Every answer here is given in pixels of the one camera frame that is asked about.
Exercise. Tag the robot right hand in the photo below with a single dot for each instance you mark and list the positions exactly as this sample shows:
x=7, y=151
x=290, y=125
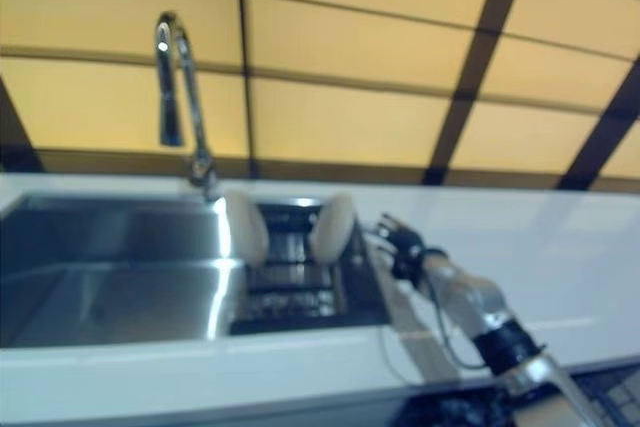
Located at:
x=402, y=239

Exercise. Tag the white round plate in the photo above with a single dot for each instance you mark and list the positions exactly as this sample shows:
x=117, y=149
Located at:
x=247, y=229
x=332, y=227

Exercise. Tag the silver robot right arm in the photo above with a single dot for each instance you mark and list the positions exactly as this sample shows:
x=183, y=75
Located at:
x=470, y=292

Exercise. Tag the black roll-up drying rack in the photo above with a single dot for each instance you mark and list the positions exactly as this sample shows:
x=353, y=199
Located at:
x=290, y=277

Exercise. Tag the chrome gooseneck kitchen faucet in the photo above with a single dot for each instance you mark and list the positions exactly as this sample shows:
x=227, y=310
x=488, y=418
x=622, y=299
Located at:
x=197, y=137

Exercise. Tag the stainless steel kitchen sink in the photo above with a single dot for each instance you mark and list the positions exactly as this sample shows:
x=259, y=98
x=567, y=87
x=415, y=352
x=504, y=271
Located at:
x=120, y=277

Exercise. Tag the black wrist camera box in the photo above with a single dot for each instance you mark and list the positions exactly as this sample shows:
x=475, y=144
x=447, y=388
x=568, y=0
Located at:
x=406, y=267

